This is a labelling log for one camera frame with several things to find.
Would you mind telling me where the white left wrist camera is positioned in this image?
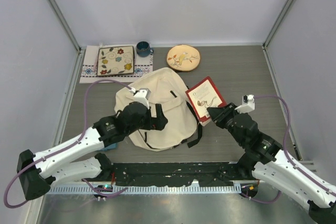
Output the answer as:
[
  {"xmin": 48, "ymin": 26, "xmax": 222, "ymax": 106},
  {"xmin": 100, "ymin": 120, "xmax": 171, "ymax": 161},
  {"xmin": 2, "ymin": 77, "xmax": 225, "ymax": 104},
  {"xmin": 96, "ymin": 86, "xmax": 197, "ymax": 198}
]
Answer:
[{"xmin": 129, "ymin": 87, "xmax": 151, "ymax": 109}]

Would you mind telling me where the blue small box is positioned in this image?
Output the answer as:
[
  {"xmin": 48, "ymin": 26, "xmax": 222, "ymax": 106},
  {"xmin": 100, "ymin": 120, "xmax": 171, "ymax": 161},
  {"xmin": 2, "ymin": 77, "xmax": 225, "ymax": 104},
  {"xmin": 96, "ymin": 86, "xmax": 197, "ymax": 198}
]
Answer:
[{"xmin": 102, "ymin": 143, "xmax": 118, "ymax": 151}]

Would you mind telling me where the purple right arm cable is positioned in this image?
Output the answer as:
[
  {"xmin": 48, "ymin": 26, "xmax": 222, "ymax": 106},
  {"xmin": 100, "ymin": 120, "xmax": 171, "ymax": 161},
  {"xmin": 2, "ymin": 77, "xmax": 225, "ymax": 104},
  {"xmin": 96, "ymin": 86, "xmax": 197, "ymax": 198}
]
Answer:
[{"xmin": 239, "ymin": 94, "xmax": 336, "ymax": 204}]

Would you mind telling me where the square floral ceramic plate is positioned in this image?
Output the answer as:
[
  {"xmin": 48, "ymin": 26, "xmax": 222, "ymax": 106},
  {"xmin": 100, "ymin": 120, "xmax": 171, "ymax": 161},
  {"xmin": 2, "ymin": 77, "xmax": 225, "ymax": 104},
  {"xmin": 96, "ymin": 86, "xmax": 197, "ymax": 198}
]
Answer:
[{"xmin": 97, "ymin": 46, "xmax": 135, "ymax": 77}]

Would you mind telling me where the cream canvas backpack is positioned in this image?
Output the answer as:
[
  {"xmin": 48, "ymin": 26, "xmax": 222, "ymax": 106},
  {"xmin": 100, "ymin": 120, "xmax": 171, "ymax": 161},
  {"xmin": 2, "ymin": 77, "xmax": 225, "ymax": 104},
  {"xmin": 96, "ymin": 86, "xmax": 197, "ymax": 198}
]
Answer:
[{"xmin": 129, "ymin": 68, "xmax": 203, "ymax": 152}]

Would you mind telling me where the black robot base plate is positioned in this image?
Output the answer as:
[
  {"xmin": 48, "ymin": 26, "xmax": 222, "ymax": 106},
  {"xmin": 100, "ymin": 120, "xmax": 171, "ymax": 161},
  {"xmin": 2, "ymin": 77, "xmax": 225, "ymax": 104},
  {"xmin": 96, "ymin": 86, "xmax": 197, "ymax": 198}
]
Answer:
[{"xmin": 87, "ymin": 162, "xmax": 255, "ymax": 187}]

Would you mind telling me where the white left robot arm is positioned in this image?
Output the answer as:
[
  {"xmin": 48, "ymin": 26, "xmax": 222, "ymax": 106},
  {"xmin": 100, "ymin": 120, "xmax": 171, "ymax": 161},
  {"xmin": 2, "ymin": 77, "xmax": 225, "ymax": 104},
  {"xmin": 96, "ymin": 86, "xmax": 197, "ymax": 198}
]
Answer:
[{"xmin": 17, "ymin": 102, "xmax": 168, "ymax": 200}]

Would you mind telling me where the white embroidered placemat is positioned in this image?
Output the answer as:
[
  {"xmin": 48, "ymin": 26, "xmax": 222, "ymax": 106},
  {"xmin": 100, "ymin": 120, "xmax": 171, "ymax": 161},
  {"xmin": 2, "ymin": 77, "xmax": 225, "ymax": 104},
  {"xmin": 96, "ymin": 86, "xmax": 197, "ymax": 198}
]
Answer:
[{"xmin": 79, "ymin": 45, "xmax": 153, "ymax": 83}]

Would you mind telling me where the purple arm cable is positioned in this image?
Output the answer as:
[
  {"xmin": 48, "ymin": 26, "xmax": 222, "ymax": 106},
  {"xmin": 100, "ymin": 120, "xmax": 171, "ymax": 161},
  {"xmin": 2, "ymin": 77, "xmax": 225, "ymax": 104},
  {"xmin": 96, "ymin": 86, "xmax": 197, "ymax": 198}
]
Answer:
[
  {"xmin": 4, "ymin": 79, "xmax": 134, "ymax": 208},
  {"xmin": 239, "ymin": 94, "xmax": 336, "ymax": 204}
]

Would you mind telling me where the red bordered book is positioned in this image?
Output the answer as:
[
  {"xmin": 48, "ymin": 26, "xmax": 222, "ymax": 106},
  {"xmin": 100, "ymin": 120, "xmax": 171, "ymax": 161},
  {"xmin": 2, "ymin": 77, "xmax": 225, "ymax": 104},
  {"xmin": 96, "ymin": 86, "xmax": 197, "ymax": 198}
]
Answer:
[{"xmin": 185, "ymin": 76, "xmax": 227, "ymax": 126}]

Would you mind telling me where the dark blue ceramic mug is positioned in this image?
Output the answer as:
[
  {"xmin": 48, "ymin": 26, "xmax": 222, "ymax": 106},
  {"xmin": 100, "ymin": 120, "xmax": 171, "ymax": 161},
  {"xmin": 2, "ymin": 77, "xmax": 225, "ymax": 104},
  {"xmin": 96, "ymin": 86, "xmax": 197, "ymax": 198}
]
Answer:
[{"xmin": 136, "ymin": 41, "xmax": 154, "ymax": 57}]

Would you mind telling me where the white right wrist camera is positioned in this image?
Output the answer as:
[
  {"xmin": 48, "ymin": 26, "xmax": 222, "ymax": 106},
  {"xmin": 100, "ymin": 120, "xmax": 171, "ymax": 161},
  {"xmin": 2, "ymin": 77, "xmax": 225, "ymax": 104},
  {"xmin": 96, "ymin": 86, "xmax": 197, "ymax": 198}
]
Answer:
[{"xmin": 235, "ymin": 94, "xmax": 255, "ymax": 113}]

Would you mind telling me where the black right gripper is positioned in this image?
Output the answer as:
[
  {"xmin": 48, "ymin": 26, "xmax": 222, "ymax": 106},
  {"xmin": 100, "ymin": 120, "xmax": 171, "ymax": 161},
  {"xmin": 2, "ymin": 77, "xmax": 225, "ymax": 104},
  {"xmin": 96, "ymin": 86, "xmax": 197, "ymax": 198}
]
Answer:
[{"xmin": 207, "ymin": 102, "xmax": 245, "ymax": 146}]

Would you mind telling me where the white slotted cable duct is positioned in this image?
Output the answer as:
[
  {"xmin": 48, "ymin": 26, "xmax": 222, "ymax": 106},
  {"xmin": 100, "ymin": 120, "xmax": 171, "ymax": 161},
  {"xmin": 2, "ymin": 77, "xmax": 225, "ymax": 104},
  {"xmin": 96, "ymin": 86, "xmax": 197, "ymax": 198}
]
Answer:
[{"xmin": 48, "ymin": 182, "xmax": 241, "ymax": 195}]

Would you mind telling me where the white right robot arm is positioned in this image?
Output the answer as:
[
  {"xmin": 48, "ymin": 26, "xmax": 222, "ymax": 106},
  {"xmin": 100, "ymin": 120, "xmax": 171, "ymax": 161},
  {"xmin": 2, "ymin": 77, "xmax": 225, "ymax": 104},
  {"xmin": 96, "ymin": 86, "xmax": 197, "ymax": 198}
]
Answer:
[{"xmin": 207, "ymin": 103, "xmax": 335, "ymax": 223}]

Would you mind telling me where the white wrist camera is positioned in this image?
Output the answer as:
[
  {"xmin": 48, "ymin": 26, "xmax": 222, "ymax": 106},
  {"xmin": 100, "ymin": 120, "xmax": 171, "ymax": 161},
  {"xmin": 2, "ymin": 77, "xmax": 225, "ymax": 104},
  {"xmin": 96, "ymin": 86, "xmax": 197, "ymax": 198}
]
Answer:
[
  {"xmin": 235, "ymin": 94, "xmax": 255, "ymax": 113},
  {"xmin": 129, "ymin": 87, "xmax": 151, "ymax": 109}
]

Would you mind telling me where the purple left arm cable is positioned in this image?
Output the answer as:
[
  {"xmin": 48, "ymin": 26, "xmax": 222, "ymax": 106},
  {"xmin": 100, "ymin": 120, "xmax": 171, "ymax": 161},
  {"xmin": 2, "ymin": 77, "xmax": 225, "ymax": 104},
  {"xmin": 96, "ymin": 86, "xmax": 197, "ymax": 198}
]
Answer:
[{"xmin": 4, "ymin": 79, "xmax": 134, "ymax": 208}]

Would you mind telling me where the round bird ceramic plate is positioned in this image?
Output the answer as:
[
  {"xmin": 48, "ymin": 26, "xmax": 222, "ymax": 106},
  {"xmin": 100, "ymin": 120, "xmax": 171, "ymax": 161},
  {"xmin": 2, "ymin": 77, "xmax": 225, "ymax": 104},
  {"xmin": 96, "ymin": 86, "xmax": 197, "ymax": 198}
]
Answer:
[{"xmin": 166, "ymin": 45, "xmax": 201, "ymax": 72}]

